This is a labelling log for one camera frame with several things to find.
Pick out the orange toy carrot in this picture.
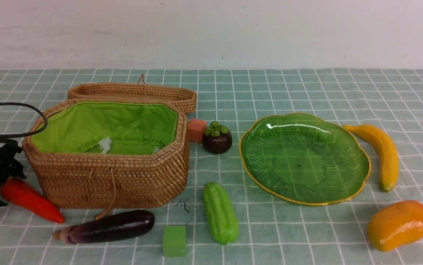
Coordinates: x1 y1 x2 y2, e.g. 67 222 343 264
0 178 64 223

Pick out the purple toy eggplant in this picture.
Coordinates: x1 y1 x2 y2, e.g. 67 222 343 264
52 209 155 244

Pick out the dark purple toy mangosteen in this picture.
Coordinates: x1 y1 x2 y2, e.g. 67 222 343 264
202 121 233 155

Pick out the yellow toy banana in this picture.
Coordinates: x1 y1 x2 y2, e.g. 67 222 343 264
343 124 399 192

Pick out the woven wicker basket green lining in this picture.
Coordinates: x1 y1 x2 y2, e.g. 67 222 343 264
22 99 190 209

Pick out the green foam cube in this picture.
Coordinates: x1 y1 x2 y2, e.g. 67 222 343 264
162 225 186 258

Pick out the woven wicker basket lid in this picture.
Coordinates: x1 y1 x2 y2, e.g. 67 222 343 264
67 74 197 114

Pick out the orange foam cube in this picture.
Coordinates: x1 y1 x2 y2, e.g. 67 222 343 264
188 119 207 143

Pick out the green toy bitter gourd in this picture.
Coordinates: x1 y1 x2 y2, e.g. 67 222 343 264
202 182 239 245

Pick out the green checkered tablecloth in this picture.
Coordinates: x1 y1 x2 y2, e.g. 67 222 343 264
0 68 423 265

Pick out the green glass leaf plate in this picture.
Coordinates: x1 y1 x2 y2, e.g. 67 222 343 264
239 113 371 206

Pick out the orange toy mango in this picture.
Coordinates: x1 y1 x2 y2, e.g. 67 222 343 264
367 200 423 252

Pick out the black camera cable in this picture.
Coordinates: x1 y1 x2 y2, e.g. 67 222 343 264
0 102 48 145

